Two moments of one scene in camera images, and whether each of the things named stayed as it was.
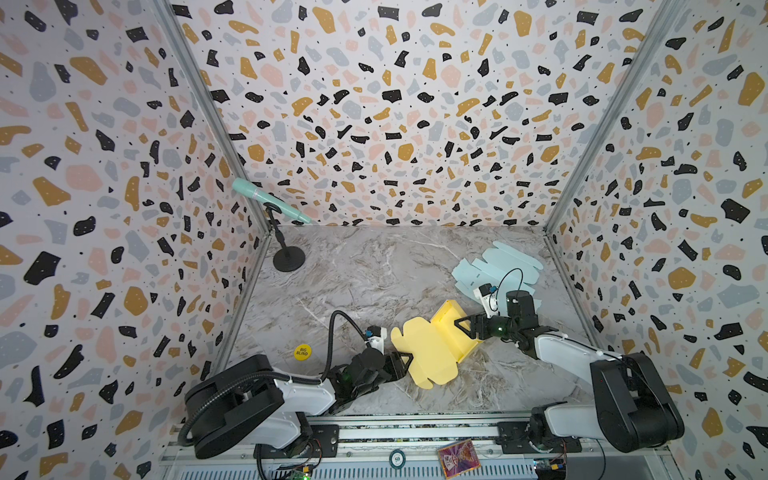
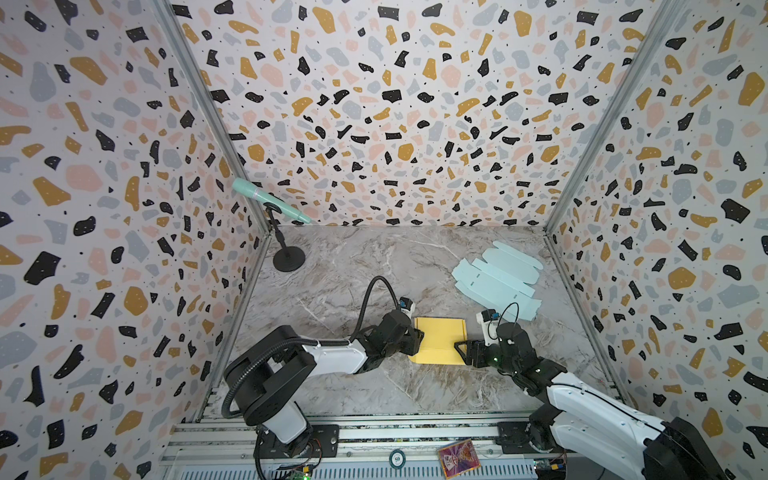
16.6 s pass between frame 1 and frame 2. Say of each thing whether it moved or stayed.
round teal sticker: stayed
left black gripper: moved
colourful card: stayed
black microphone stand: stayed
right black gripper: moved
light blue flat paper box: stayed
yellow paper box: moved
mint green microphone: stayed
